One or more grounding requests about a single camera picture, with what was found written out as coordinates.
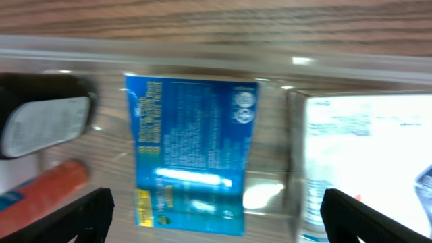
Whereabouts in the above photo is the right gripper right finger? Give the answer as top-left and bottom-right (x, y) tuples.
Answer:
(320, 188), (431, 243)

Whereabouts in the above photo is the black bottle white cap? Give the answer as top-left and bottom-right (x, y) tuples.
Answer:
(1, 73), (97, 159)

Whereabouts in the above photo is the orange tube white cap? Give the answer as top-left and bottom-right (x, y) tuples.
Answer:
(1, 160), (89, 238)

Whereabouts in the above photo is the blue medicine box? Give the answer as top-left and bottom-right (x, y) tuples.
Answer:
(125, 76), (259, 236)

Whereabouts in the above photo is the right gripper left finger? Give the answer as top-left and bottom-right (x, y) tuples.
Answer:
(1, 188), (115, 243)

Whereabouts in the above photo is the clear plastic container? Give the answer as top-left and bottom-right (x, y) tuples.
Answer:
(1, 36), (431, 242)

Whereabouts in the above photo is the white bandage box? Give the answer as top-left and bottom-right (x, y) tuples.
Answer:
(290, 91), (431, 242)

